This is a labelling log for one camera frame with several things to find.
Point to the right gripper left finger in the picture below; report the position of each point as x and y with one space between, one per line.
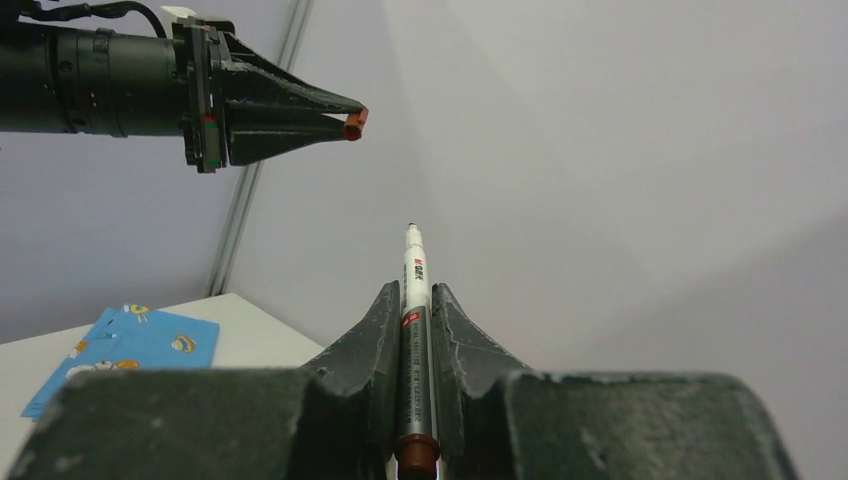
331 418

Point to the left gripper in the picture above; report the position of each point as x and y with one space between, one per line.
216 65

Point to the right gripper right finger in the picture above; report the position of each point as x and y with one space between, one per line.
500 419

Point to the brown capped whiteboard marker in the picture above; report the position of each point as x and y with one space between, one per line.
416 447

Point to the brown marker cap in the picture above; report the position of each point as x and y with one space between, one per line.
354 125

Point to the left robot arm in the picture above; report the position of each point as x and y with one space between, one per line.
118 69

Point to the blue cartoon print cloth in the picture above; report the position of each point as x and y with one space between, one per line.
132 337

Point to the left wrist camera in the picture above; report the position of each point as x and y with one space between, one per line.
171 14

